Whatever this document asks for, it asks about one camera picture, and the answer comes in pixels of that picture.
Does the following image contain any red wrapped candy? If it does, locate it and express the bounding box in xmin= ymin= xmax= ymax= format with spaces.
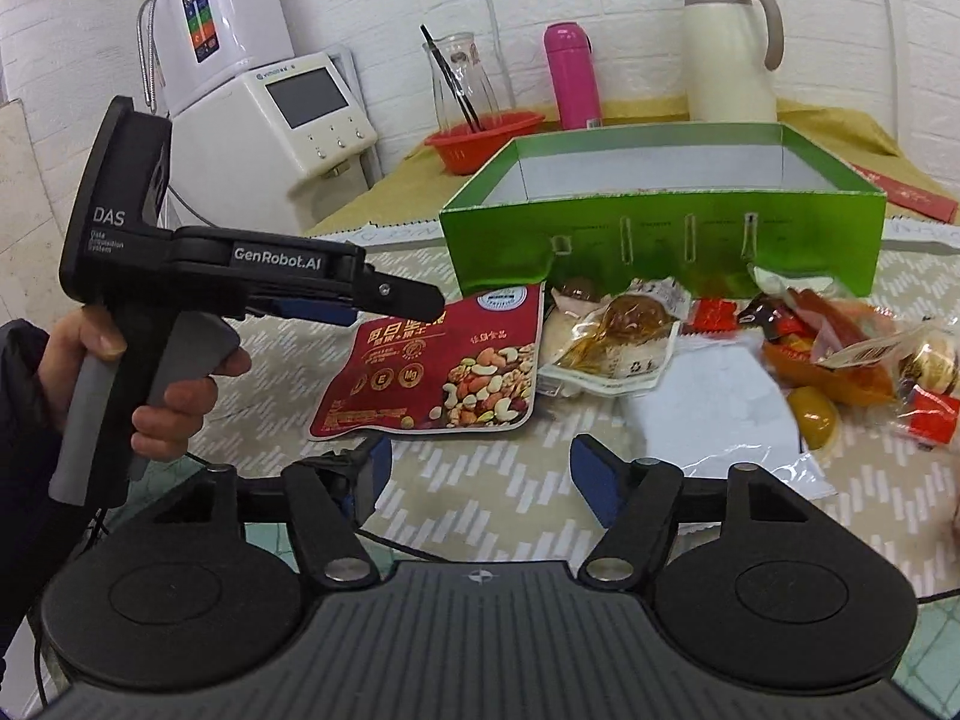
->
xmin=895 ymin=382 xmax=960 ymax=452

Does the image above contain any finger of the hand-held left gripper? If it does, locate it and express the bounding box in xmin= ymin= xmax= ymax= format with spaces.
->
xmin=352 ymin=268 xmax=446 ymax=320
xmin=247 ymin=295 xmax=361 ymax=328

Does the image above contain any white foil packet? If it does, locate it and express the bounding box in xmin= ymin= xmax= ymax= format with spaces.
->
xmin=617 ymin=345 xmax=839 ymax=500

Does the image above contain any pink thermos bottle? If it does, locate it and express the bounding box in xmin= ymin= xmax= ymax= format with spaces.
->
xmin=544 ymin=22 xmax=603 ymax=131

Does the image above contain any gold foil chocolate ball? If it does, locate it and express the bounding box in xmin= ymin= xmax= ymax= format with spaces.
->
xmin=898 ymin=333 xmax=959 ymax=395

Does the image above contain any person's left forearm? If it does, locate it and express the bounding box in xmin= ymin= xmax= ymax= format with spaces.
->
xmin=0 ymin=319 xmax=72 ymax=665

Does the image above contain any white appliance with screen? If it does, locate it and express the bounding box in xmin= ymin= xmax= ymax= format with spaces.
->
xmin=166 ymin=50 xmax=380 ymax=237

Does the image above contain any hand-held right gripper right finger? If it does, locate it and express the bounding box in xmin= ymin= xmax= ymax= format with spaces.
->
xmin=570 ymin=434 xmax=824 ymax=587

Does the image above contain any dark wrapped candy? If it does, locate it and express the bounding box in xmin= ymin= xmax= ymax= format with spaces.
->
xmin=738 ymin=295 xmax=790 ymax=340

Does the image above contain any cream thermal jug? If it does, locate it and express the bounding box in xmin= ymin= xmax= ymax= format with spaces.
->
xmin=681 ymin=0 xmax=785 ymax=125

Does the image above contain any clear glass carafe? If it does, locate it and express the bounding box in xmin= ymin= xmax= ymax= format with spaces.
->
xmin=421 ymin=32 xmax=502 ymax=137

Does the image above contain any black straw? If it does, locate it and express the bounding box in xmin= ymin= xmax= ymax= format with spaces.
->
xmin=418 ymin=24 xmax=481 ymax=131

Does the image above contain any small red candy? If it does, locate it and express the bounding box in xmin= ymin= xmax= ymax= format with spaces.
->
xmin=688 ymin=298 xmax=740 ymax=333

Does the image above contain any yellow-green cloth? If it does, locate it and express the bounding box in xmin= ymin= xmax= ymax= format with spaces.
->
xmin=302 ymin=96 xmax=960 ymax=242

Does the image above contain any clear packet of brown meat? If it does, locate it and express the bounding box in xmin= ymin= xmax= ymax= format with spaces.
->
xmin=540 ymin=277 xmax=692 ymax=395

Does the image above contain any orange snack packet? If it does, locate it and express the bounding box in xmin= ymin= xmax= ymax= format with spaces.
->
xmin=761 ymin=336 xmax=898 ymax=407

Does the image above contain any red plastic basket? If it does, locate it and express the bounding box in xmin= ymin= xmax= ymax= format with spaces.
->
xmin=424 ymin=111 xmax=547 ymax=177

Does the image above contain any grey flexible hose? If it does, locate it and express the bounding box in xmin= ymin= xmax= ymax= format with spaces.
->
xmin=136 ymin=0 xmax=164 ymax=115

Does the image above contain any person's left hand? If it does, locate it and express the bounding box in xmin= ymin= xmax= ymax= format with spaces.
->
xmin=37 ymin=307 xmax=253 ymax=461

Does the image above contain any green cardboard box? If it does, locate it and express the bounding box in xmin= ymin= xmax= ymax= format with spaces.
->
xmin=438 ymin=122 xmax=889 ymax=299

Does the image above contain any red mixed nut packet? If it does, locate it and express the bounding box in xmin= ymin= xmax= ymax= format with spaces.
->
xmin=307 ymin=285 xmax=545 ymax=440

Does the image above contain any white water purifier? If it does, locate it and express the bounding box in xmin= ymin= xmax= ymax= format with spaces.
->
xmin=154 ymin=0 xmax=295 ymax=115

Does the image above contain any yellow jelly cup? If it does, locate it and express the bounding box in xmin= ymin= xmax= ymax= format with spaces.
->
xmin=786 ymin=385 xmax=839 ymax=446

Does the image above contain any red envelope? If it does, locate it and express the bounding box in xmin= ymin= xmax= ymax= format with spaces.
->
xmin=850 ymin=163 xmax=960 ymax=225

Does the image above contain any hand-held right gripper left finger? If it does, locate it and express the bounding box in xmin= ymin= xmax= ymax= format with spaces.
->
xmin=148 ymin=433 xmax=395 ymax=590

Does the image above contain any patterned beige tablecloth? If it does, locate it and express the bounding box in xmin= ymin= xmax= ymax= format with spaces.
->
xmin=142 ymin=219 xmax=960 ymax=572

